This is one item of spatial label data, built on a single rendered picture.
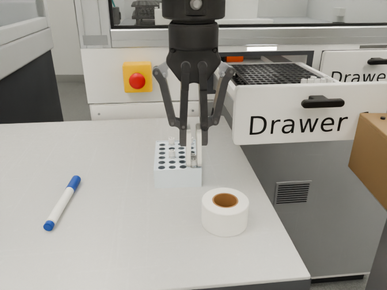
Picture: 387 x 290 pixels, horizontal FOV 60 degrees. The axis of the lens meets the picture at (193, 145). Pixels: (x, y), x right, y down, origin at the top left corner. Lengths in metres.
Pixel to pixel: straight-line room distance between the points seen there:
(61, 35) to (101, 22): 3.55
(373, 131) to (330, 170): 0.53
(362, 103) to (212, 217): 0.36
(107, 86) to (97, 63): 0.06
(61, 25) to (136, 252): 4.06
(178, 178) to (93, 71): 0.44
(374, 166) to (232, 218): 0.28
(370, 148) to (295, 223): 0.64
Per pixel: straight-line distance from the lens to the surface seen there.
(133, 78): 0.84
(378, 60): 1.03
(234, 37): 0.92
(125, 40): 0.90
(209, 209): 0.48
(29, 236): 0.55
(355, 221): 1.34
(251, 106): 0.61
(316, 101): 0.60
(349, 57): 1.03
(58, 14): 4.42
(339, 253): 1.42
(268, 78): 0.78
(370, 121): 0.67
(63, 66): 4.52
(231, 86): 0.73
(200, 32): 0.49
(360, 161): 0.69
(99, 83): 0.93
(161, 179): 0.59
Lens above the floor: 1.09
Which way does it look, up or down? 25 degrees down
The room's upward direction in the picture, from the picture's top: straight up
